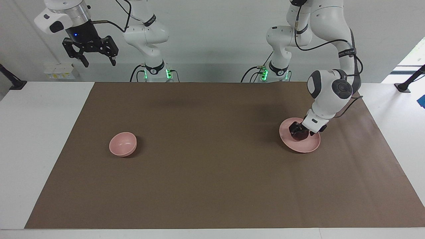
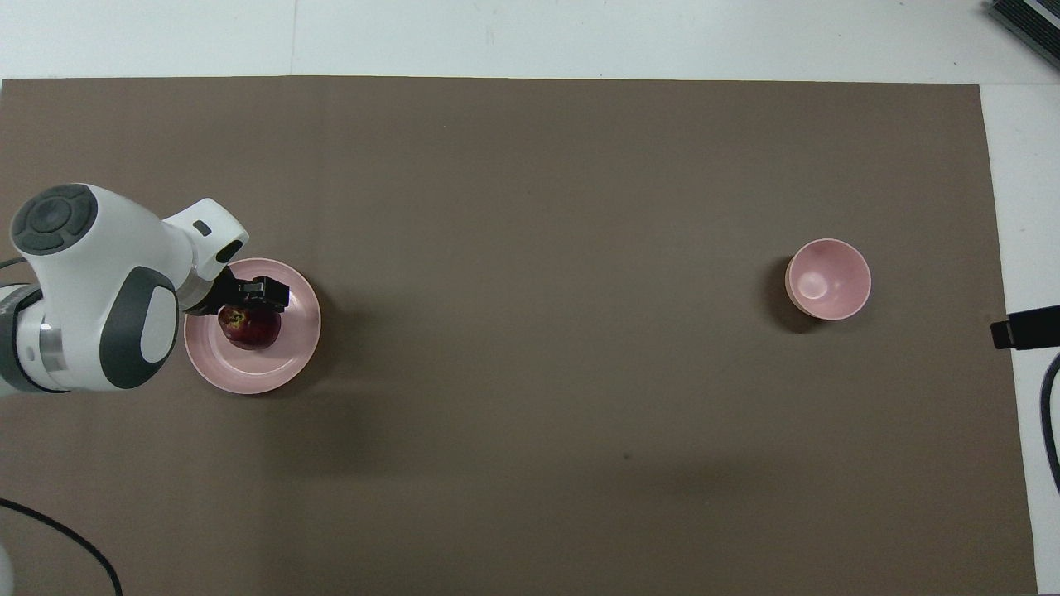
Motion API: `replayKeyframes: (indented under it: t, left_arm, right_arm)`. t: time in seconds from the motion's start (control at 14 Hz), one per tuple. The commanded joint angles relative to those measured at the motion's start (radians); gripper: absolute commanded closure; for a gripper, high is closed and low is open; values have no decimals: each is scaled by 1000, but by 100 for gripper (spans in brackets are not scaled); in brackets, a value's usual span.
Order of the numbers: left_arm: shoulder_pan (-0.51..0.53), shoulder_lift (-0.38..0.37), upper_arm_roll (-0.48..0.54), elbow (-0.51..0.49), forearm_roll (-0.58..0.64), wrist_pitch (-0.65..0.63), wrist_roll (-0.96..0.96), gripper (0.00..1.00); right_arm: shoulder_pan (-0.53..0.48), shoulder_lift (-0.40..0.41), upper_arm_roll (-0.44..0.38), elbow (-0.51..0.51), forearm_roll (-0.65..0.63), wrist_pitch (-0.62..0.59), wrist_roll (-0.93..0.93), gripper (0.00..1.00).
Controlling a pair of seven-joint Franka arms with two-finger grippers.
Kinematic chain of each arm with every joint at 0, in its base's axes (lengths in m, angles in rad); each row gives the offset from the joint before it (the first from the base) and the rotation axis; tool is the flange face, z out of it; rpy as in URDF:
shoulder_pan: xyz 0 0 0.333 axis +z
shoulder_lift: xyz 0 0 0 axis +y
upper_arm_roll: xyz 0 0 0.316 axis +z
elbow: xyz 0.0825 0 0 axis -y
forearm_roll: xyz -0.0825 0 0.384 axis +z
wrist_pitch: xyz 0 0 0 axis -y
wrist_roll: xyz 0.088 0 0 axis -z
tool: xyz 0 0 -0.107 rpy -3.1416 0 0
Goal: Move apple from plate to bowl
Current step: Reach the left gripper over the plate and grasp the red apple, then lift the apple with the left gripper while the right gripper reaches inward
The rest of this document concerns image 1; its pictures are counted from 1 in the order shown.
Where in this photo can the white wall outlet box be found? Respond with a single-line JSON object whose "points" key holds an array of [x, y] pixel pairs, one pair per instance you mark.
{"points": [[61, 71]]}

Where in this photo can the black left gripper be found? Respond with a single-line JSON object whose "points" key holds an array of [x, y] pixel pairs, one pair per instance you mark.
{"points": [[300, 127]]}

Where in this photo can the blue object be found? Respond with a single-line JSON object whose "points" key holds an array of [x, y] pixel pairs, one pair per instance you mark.
{"points": [[422, 101]]}

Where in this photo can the pink plate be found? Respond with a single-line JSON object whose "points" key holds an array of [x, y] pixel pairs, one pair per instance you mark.
{"points": [[307, 146]]}

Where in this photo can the brown table mat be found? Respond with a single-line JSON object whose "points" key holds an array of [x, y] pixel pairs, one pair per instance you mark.
{"points": [[212, 166]]}

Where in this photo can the pink bowl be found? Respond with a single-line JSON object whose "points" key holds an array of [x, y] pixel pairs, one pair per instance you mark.
{"points": [[121, 144]]}

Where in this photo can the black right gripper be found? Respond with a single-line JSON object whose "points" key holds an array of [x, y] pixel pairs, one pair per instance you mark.
{"points": [[84, 36]]}

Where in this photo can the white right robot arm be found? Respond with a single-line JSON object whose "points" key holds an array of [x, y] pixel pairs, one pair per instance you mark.
{"points": [[146, 33]]}

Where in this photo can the black stand with pole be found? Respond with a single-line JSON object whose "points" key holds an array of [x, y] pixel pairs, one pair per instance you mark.
{"points": [[403, 88], [18, 85]]}

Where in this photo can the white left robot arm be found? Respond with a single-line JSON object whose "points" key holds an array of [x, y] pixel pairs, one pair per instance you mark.
{"points": [[328, 20]]}

